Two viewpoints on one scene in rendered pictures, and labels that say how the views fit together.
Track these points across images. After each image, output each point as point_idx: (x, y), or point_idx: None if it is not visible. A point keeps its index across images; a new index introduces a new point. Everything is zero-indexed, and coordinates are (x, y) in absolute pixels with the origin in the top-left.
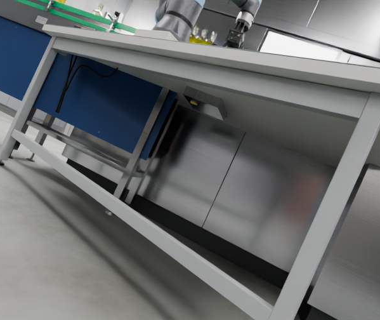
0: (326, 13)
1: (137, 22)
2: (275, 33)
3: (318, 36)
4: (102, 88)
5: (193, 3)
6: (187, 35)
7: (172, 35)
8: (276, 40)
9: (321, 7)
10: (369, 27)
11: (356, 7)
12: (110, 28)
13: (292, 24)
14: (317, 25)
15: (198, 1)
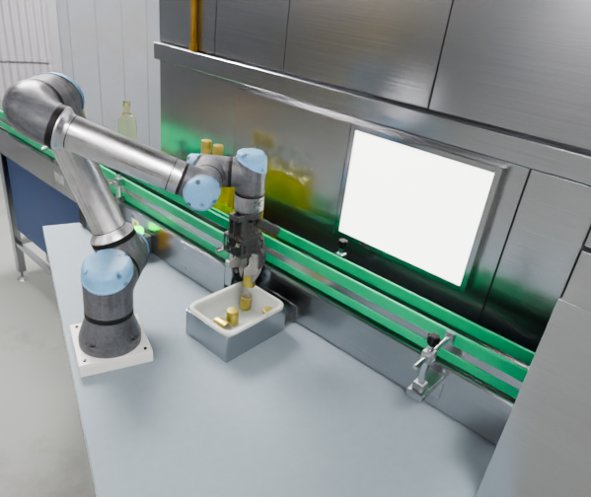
0: (465, 65)
1: (177, 120)
2: (367, 134)
3: (450, 134)
4: None
5: (103, 299)
6: (117, 336)
7: (86, 365)
8: (371, 149)
9: (452, 50)
10: (571, 95)
11: (534, 38)
12: (118, 193)
13: (394, 108)
14: (449, 101)
15: (110, 292)
